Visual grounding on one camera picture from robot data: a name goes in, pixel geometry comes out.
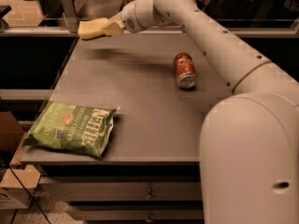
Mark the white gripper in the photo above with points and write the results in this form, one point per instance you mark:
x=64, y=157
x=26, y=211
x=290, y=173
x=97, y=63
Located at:
x=128, y=19

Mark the yellow sponge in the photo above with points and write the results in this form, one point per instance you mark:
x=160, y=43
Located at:
x=92, y=29

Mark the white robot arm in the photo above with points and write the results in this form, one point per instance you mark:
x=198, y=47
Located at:
x=249, y=142

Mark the green jalapeno chip bag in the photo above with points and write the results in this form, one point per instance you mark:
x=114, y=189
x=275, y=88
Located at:
x=76, y=128

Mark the red soda can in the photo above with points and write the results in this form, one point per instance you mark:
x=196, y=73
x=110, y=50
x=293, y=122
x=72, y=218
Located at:
x=186, y=74

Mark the upper cabinet drawer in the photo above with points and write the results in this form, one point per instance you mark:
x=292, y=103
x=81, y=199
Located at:
x=109, y=189

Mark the cabinet drawer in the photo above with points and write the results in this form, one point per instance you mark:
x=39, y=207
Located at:
x=109, y=189
x=156, y=211

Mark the cardboard box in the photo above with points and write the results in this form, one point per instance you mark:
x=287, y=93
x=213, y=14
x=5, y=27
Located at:
x=18, y=181

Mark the lower cabinet drawer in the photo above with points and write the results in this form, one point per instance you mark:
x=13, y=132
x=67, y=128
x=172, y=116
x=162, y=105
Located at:
x=156, y=211

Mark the left metal bracket post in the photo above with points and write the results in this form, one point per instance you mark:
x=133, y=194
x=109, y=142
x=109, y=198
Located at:
x=70, y=15

